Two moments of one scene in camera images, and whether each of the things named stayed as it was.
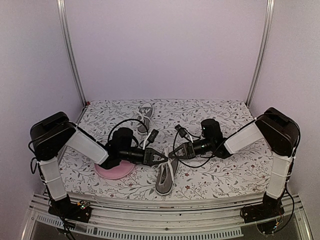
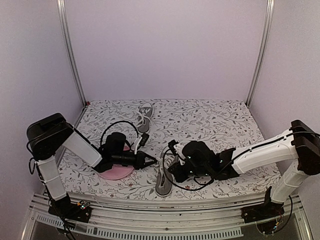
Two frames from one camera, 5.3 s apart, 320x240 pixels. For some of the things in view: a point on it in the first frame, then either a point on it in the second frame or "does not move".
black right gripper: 184,147 to 180,177
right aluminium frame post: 267,33 does not move
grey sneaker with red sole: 146,112 does not move
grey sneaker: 166,176 does not move
